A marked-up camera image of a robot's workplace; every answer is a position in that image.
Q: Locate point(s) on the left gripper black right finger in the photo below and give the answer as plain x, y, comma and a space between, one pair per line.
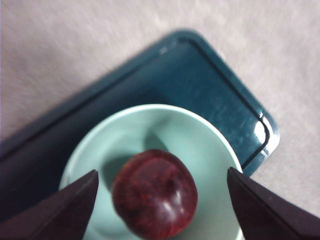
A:
270, 215

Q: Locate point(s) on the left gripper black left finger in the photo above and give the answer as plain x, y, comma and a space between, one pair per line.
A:
55, 215

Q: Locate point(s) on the dark red plum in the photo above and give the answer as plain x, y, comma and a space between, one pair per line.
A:
155, 195

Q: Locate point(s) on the teal ceramic bowl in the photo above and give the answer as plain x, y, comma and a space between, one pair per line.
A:
140, 130

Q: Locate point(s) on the dark green rectangular tray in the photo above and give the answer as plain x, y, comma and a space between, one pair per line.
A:
187, 80

